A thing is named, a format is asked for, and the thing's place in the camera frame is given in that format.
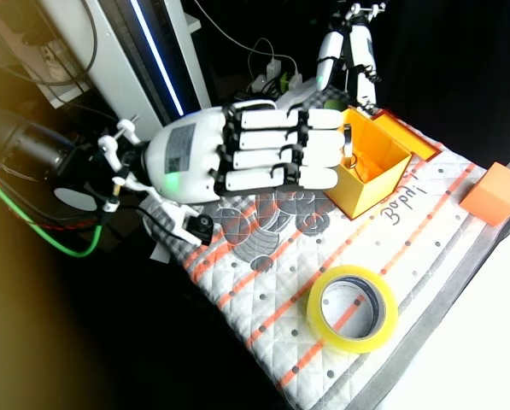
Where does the green sandwich cookie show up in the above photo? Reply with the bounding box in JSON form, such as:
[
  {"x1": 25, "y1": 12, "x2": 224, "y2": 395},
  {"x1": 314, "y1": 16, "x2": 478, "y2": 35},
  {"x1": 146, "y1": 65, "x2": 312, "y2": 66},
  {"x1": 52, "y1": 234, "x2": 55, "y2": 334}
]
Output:
[{"x1": 325, "y1": 96, "x2": 349, "y2": 114}]

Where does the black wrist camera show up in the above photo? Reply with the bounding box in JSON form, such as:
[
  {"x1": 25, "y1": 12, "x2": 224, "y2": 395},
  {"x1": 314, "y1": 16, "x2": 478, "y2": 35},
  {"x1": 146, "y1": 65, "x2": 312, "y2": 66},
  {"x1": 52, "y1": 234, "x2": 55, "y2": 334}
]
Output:
[{"x1": 181, "y1": 213, "x2": 216, "y2": 248}]

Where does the white power strip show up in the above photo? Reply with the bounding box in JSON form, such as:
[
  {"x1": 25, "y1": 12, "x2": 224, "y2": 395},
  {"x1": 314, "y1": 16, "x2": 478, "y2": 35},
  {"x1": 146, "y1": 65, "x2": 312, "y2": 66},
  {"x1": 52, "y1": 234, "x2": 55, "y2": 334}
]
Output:
[{"x1": 248, "y1": 72, "x2": 305, "y2": 94}]

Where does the white cabinet with blue light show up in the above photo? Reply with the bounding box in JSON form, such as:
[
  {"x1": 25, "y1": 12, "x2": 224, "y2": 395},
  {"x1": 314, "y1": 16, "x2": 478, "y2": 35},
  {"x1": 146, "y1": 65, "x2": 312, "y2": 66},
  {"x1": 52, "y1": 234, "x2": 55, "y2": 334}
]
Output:
[{"x1": 40, "y1": 0, "x2": 213, "y2": 129}]

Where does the green cable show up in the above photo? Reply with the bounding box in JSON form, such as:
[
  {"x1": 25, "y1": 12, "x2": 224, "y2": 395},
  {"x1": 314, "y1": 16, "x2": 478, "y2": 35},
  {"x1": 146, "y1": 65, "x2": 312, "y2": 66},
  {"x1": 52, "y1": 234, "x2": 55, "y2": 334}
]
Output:
[{"x1": 0, "y1": 170, "x2": 104, "y2": 259}]

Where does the grey quilt with bear print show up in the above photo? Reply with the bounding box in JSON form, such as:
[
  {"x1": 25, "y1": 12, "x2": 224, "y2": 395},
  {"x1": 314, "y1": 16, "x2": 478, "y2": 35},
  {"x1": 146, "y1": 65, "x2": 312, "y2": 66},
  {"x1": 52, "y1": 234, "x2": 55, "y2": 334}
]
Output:
[{"x1": 141, "y1": 79, "x2": 490, "y2": 410}]

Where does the orange block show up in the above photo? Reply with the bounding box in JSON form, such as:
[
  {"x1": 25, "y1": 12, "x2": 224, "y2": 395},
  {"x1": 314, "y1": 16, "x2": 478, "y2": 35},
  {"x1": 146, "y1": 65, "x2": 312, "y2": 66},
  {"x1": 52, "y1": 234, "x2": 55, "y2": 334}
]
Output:
[{"x1": 459, "y1": 161, "x2": 510, "y2": 227}]

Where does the yellow packing tape roll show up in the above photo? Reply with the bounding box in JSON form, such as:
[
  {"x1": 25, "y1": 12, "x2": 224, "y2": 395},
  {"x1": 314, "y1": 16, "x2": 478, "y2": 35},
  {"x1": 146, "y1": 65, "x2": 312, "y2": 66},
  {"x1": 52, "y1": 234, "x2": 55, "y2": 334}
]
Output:
[{"x1": 306, "y1": 264, "x2": 400, "y2": 355}]

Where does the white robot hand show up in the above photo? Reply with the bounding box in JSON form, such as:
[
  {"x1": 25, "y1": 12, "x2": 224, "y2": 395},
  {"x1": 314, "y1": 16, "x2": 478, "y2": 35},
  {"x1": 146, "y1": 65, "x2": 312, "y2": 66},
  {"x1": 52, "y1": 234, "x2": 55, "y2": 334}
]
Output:
[
  {"x1": 346, "y1": 23, "x2": 382, "y2": 108},
  {"x1": 144, "y1": 100, "x2": 346, "y2": 205}
]

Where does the yellow box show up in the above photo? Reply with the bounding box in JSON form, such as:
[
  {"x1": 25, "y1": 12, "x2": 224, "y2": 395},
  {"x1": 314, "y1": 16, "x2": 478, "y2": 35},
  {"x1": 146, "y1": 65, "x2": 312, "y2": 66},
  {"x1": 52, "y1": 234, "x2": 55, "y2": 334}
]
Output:
[{"x1": 325, "y1": 106, "x2": 444, "y2": 221}]

